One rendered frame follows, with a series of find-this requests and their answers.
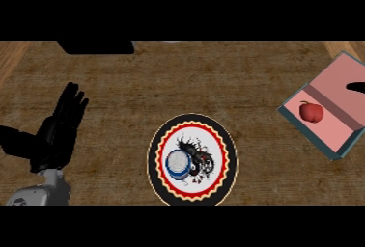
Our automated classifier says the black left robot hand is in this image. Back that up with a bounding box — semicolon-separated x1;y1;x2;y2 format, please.
0;81;91;174

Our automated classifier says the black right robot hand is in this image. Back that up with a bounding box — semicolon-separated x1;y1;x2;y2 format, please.
344;81;365;95

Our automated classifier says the red bell pepper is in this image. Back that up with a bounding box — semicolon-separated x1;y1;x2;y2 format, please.
298;100;325;124

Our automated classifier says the pink cardboard box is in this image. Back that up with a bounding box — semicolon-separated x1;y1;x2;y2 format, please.
276;50;365;162

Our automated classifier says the round patterned plate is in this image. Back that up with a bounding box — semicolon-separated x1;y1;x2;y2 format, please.
144;112;239;206

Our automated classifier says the blue rimmed can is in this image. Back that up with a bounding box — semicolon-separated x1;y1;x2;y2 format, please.
163;149;193;183

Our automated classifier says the black appliance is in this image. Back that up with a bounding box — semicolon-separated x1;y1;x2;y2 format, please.
56;41;137;55

